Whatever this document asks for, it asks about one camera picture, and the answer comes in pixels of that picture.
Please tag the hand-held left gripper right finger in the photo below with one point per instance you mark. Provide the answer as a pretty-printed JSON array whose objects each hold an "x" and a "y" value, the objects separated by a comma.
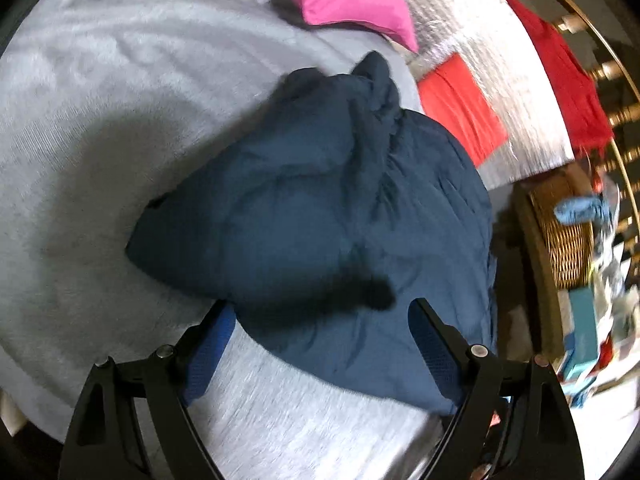
[{"x": 430, "y": 345}]

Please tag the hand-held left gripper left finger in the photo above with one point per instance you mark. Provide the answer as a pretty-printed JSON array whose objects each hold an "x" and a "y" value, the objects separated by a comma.
[{"x": 207, "y": 360}]

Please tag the navy blue jacket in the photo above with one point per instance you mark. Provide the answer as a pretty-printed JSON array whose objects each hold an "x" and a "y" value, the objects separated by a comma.
[{"x": 320, "y": 210}]

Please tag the teal box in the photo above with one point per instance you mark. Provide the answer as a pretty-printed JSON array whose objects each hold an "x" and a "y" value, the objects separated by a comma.
[{"x": 582, "y": 330}]

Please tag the wicker basket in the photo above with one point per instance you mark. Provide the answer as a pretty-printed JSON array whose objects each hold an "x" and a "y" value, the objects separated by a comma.
[{"x": 560, "y": 240}]

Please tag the light blue cloth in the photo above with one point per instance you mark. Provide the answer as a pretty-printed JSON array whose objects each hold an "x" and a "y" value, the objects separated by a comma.
[{"x": 582, "y": 210}]

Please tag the red pillow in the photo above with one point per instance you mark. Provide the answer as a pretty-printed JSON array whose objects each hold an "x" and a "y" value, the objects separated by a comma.
[{"x": 462, "y": 105}]

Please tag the grey bed sheet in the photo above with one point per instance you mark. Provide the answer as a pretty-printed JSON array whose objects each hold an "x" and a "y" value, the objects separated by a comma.
[{"x": 100, "y": 135}]

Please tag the silver quilted mat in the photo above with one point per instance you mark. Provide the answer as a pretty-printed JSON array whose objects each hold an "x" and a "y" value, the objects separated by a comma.
[{"x": 500, "y": 60}]

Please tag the red cloth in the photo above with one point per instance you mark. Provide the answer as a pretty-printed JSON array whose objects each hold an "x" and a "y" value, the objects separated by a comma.
[{"x": 565, "y": 80}]

